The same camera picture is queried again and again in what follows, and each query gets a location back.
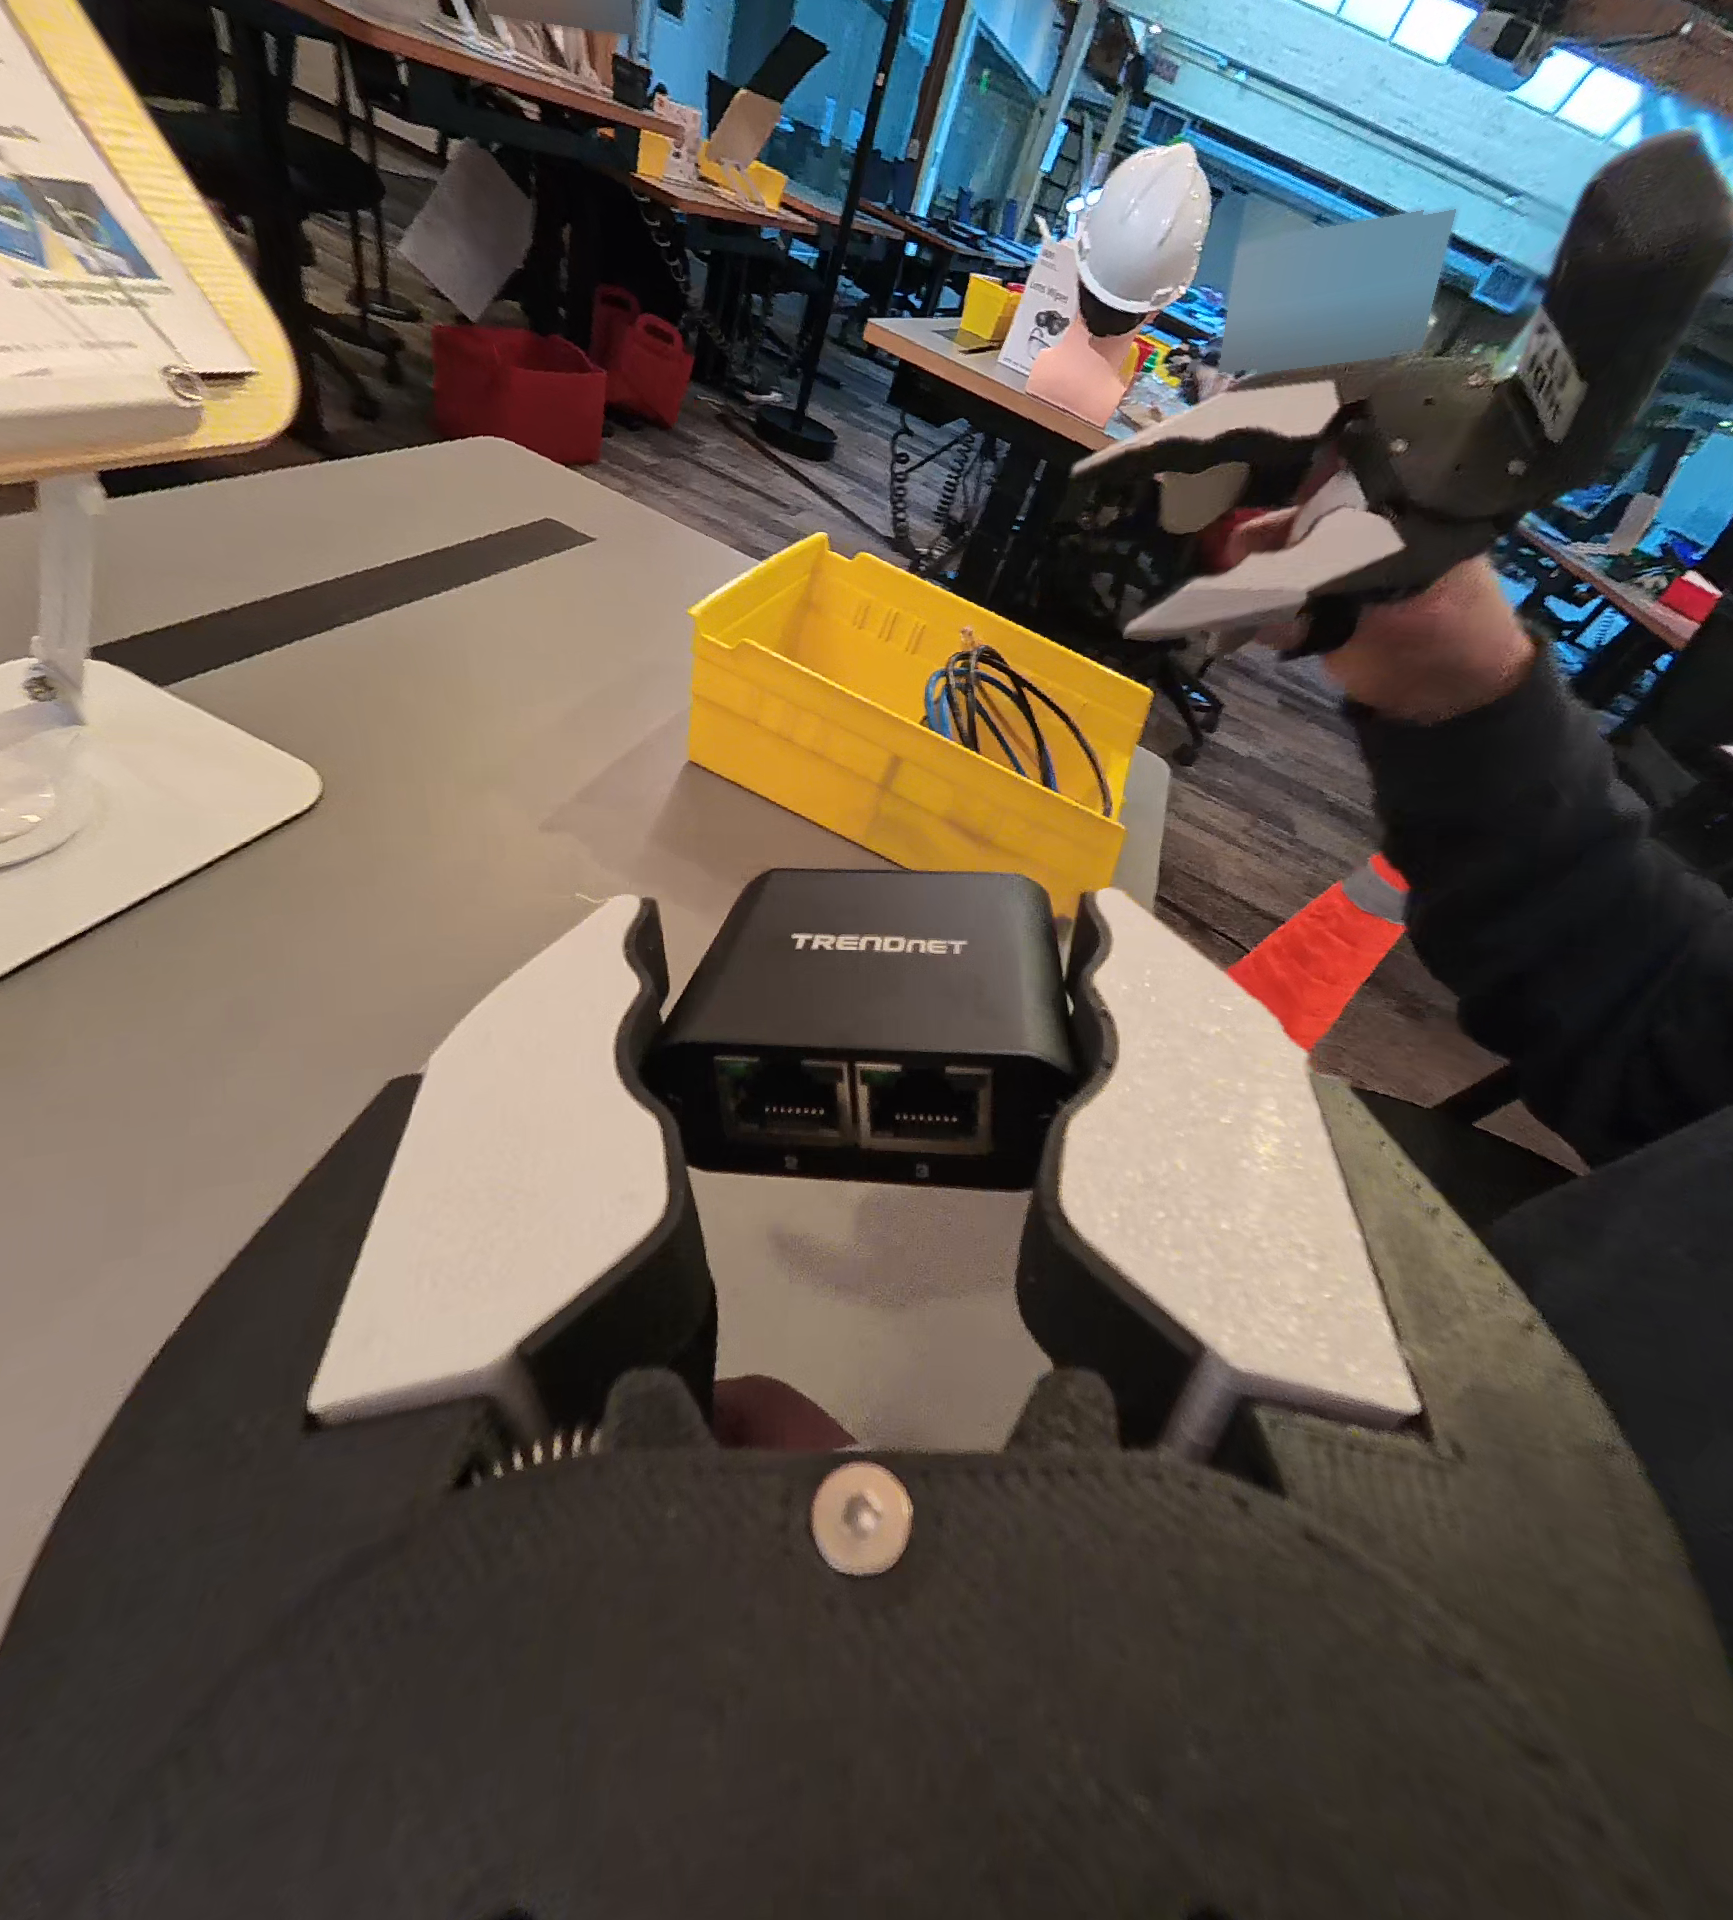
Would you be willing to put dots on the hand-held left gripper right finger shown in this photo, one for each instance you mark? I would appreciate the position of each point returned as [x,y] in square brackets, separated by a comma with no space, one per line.
[1210,1198]

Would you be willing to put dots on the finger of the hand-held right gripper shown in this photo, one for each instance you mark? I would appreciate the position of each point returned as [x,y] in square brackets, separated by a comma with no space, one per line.
[1242,429]
[1286,578]

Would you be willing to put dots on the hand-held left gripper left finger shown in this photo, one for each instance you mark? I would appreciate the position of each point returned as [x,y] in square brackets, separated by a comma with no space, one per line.
[505,1185]

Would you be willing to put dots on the black ethernet splitter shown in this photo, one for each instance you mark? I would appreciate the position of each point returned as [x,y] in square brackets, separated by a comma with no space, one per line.
[867,975]

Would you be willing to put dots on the yellow plastic bin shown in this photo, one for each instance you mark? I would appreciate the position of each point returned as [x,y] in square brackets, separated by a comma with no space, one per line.
[808,718]

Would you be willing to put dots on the person's right forearm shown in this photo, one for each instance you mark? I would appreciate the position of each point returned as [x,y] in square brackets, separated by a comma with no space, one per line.
[1559,901]

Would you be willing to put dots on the person's right hand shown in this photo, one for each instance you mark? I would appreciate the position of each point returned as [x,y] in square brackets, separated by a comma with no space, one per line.
[1437,635]

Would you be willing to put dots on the pink mannequin head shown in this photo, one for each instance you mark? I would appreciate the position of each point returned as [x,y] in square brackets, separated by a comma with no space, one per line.
[1079,377]

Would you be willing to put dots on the wooden table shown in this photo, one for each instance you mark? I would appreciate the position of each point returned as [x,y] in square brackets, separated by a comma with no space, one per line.
[1604,578]
[943,348]

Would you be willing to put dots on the white hard hat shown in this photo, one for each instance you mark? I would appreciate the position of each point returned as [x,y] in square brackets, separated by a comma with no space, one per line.
[1145,228]

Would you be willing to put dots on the white product box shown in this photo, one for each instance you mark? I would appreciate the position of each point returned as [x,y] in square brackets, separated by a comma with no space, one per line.
[1033,323]

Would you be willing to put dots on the orange traffic cone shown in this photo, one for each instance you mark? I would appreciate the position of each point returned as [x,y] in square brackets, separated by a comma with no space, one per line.
[1319,958]

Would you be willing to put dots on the small yellow bin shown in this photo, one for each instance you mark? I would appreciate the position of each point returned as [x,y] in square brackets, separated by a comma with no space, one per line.
[987,306]

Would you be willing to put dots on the person's dark sweater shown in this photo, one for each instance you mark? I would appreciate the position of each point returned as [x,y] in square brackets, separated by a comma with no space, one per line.
[1707,1423]

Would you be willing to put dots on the red fabric bag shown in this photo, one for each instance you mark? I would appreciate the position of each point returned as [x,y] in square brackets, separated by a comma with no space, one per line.
[522,390]
[645,360]

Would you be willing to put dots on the black tape strip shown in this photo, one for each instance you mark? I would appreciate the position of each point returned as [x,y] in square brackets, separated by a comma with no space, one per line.
[356,592]

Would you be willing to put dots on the white paper sheet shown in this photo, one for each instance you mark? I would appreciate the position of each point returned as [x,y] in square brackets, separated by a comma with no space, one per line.
[470,232]

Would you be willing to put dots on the long wooden workbench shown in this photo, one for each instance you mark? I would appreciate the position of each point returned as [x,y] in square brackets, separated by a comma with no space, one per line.
[505,67]

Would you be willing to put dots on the instruction board on white stand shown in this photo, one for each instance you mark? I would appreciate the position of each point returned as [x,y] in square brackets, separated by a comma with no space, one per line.
[58,301]

